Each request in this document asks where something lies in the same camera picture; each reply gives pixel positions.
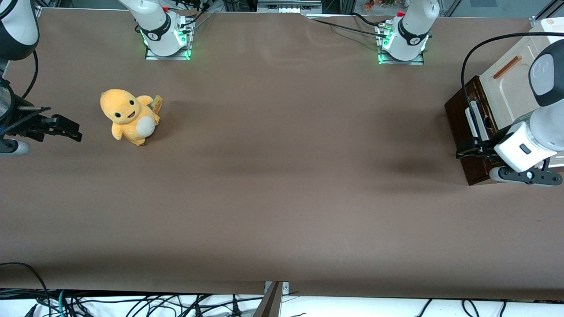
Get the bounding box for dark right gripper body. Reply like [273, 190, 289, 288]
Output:
[0, 78, 21, 135]

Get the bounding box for white drawer handle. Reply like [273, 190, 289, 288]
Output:
[465, 100, 490, 142]

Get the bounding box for dark wood drawer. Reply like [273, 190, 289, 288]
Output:
[444, 76, 503, 186]

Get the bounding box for cream drawer cabinet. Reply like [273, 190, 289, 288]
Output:
[479, 17, 564, 170]

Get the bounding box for yellow plush toy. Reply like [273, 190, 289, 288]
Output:
[100, 88, 163, 147]

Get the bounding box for small orange objects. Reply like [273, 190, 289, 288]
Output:
[364, 0, 397, 12]

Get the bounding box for brown table cover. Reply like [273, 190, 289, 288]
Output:
[0, 8, 564, 301]

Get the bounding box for grey electronics box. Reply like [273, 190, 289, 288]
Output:
[257, 0, 323, 14]

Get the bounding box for dark metal bar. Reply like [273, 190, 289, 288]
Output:
[252, 282, 284, 317]

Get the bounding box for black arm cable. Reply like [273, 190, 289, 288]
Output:
[21, 49, 39, 100]
[460, 32, 564, 152]

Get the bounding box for orange drawer handle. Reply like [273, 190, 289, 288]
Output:
[493, 55, 523, 80]

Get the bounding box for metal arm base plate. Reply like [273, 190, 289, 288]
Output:
[145, 15, 193, 61]
[377, 22, 425, 66]

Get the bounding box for black looped cable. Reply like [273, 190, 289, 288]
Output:
[0, 262, 52, 317]

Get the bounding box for short black table cable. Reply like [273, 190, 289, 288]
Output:
[350, 12, 383, 27]

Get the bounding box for black base cable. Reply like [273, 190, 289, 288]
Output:
[176, 0, 216, 32]

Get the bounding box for long black table cable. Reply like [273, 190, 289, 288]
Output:
[307, 18, 389, 39]

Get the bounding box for silver mounting bracket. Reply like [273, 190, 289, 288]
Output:
[263, 281, 290, 295]

